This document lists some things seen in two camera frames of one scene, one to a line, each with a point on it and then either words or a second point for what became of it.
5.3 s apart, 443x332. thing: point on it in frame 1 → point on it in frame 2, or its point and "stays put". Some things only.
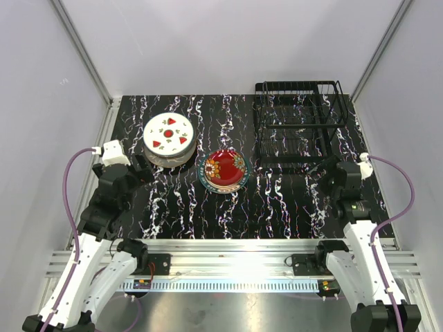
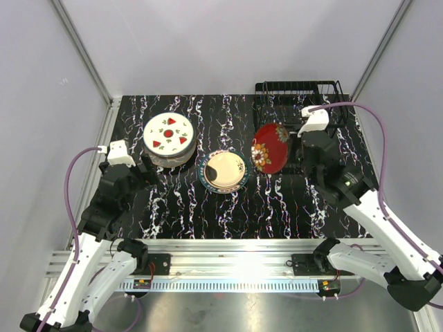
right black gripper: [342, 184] → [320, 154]
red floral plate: [224, 169] → [269, 147]
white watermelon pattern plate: [168, 134] stays put
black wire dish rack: [295, 120] stays put
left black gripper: [144, 175] stays put
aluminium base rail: [244, 257] stays put
